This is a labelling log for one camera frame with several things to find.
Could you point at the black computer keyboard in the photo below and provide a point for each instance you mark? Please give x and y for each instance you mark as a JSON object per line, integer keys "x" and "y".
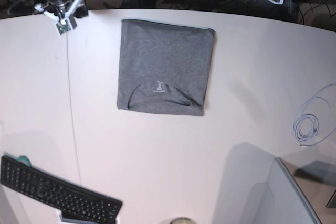
{"x": 57, "y": 193}

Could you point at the round metallic can top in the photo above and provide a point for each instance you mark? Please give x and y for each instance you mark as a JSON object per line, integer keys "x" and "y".
{"x": 182, "y": 220}

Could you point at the grey t-shirt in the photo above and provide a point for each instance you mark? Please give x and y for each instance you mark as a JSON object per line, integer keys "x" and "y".
{"x": 164, "y": 68}

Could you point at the green tape roll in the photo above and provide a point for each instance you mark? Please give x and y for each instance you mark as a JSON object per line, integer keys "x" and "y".
{"x": 24, "y": 160}

